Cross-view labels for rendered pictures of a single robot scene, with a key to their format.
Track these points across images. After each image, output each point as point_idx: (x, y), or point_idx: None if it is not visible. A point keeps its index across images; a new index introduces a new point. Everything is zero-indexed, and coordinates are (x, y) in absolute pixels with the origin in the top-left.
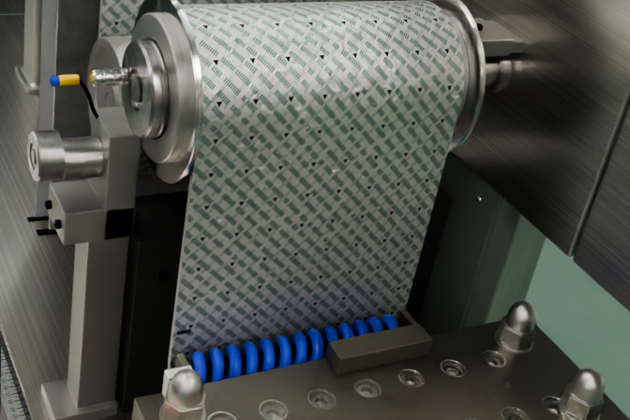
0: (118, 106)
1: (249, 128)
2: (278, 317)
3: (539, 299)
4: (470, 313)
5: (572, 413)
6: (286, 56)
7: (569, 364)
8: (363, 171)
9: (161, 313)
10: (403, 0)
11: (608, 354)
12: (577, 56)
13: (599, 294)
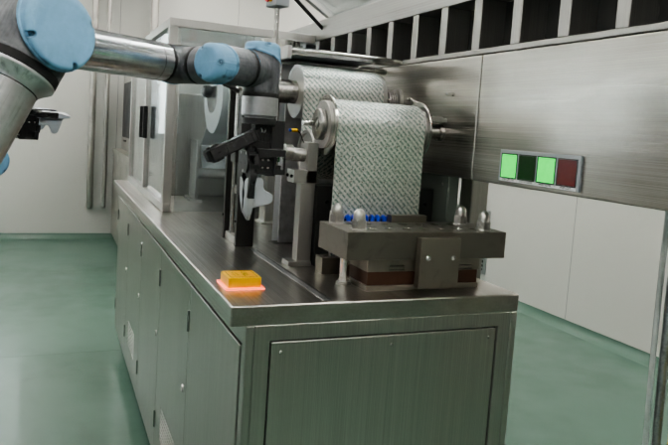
0: None
1: (353, 128)
2: (369, 210)
3: (538, 400)
4: None
5: (479, 227)
6: (363, 108)
7: None
8: (393, 151)
9: (326, 220)
10: None
11: (582, 422)
12: (461, 112)
13: (575, 399)
